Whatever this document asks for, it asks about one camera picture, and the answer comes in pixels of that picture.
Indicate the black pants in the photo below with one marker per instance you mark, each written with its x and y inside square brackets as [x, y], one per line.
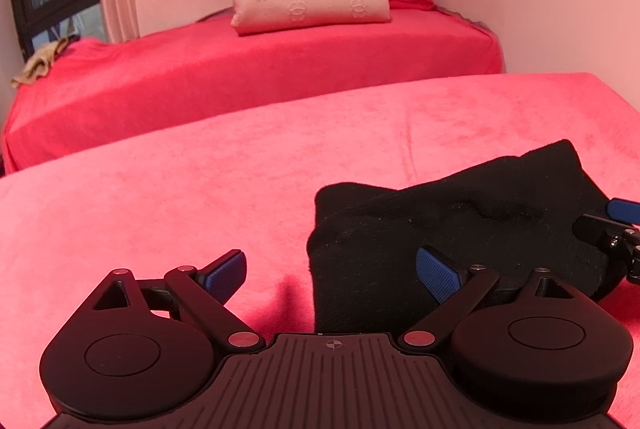
[512, 213]

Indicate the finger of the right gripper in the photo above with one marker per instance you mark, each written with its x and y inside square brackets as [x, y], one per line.
[616, 234]

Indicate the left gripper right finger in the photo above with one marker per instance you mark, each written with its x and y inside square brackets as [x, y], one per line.
[544, 353]

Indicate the tan crumpled cloth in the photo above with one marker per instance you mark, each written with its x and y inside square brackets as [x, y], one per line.
[40, 63]

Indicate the red covered bench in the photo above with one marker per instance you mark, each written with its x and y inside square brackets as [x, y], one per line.
[99, 93]

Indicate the pink bed blanket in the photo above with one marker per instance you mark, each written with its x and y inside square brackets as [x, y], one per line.
[247, 180]

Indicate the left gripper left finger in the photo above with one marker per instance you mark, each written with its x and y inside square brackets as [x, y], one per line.
[139, 348]

